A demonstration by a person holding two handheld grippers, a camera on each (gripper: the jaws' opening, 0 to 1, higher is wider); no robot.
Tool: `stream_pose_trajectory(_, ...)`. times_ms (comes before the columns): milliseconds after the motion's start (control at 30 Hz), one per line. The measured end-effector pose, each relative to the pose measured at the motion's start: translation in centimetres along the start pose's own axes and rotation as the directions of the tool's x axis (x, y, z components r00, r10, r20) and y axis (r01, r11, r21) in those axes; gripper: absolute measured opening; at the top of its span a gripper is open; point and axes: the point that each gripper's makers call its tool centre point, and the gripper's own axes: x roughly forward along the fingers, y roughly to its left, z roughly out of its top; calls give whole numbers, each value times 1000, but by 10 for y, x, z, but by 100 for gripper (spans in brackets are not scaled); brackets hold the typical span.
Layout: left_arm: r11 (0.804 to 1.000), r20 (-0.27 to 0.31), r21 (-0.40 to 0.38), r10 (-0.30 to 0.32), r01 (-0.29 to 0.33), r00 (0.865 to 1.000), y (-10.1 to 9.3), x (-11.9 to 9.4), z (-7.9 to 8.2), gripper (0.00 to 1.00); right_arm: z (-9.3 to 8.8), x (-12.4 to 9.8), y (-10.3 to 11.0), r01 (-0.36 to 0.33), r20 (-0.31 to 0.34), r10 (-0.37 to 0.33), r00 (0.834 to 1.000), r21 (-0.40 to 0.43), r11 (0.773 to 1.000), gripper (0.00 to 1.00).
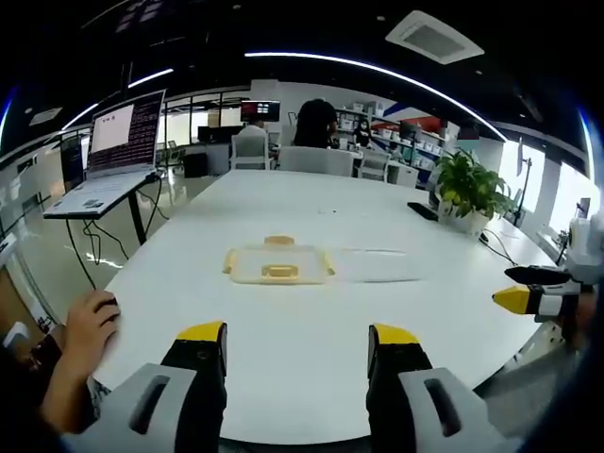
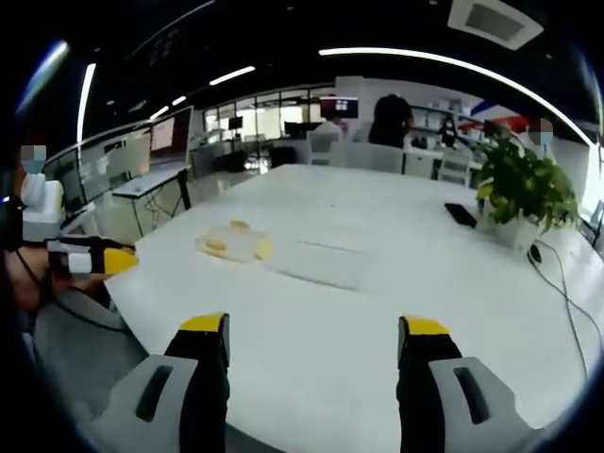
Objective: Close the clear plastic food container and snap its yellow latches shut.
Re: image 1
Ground open silver laptop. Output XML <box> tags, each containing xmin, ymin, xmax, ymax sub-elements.
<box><xmin>43</xmin><ymin>89</ymin><xmax>167</xmax><ymax>221</ymax></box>

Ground computer monitor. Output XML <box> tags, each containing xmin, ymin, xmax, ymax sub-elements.
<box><xmin>240</xmin><ymin>99</ymin><xmax>282</xmax><ymax>124</ymax></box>

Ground storage shelves with boxes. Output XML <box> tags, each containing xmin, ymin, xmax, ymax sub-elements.
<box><xmin>333</xmin><ymin>100</ymin><xmax>452</xmax><ymax>170</ymax></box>

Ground clear plastic container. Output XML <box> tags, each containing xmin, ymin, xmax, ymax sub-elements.
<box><xmin>335</xmin><ymin>246</ymin><xmax>422</xmax><ymax>284</ymax></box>

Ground black cable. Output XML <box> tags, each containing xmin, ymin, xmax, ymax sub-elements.
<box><xmin>64</xmin><ymin>176</ymin><xmax>171</xmax><ymax>292</ymax></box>
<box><xmin>478</xmin><ymin>229</ymin><xmax>523</xmax><ymax>266</ymax></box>

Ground grey office chair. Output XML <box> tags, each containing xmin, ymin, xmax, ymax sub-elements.
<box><xmin>277</xmin><ymin>145</ymin><xmax>356</xmax><ymax>177</ymax></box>
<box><xmin>357</xmin><ymin>151</ymin><xmax>393</xmax><ymax>182</ymax></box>
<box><xmin>229</xmin><ymin>133</ymin><xmax>272</xmax><ymax>172</ymax></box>

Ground laptop stand table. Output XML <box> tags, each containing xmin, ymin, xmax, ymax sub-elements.
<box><xmin>44</xmin><ymin>176</ymin><xmax>164</xmax><ymax>246</ymax></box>

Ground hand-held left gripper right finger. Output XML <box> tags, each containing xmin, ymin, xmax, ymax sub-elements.
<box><xmin>365</xmin><ymin>323</ymin><xmax>525</xmax><ymax>453</ymax></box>

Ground clear lid with yellow latches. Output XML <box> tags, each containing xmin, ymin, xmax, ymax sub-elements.
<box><xmin>223</xmin><ymin>234</ymin><xmax>337</xmax><ymax>287</ymax></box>

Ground ceiling air vent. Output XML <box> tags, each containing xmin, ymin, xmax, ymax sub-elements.
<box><xmin>384</xmin><ymin>8</ymin><xmax>486</xmax><ymax>65</ymax></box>

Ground curved ceiling light strip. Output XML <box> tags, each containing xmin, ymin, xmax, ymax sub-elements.
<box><xmin>243</xmin><ymin>50</ymin><xmax>510</xmax><ymax>142</ymax></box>

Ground flat black device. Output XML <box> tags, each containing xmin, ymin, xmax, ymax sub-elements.
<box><xmin>406</xmin><ymin>201</ymin><xmax>441</xmax><ymax>221</ymax></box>

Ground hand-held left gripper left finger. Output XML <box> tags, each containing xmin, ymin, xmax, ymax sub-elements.
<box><xmin>65</xmin><ymin>320</ymin><xmax>230</xmax><ymax>453</ymax></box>

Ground potted green plant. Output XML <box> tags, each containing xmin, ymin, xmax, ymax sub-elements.
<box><xmin>429</xmin><ymin>148</ymin><xmax>514</xmax><ymax>236</ymax></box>

